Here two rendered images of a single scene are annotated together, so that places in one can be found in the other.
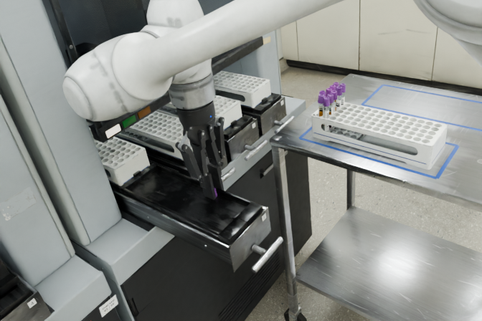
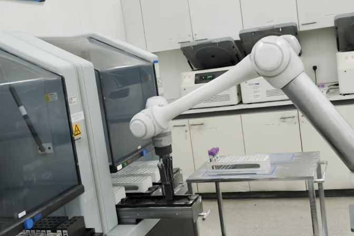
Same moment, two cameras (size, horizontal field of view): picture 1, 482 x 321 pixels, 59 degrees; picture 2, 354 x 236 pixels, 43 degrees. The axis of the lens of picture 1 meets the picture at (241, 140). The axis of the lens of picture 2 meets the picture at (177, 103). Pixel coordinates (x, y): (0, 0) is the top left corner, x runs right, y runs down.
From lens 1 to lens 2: 124 cm
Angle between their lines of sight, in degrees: 33
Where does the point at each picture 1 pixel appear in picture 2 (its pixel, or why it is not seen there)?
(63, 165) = (101, 180)
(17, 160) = (89, 172)
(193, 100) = (166, 140)
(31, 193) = (92, 191)
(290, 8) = (214, 90)
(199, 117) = (167, 149)
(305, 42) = not seen: hidden behind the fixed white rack
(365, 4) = (195, 144)
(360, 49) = not seen: hidden behind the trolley
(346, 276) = not seen: outside the picture
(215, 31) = (192, 98)
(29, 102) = (93, 145)
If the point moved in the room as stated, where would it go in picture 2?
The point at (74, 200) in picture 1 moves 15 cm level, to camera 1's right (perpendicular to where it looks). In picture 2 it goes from (104, 203) to (138, 194)
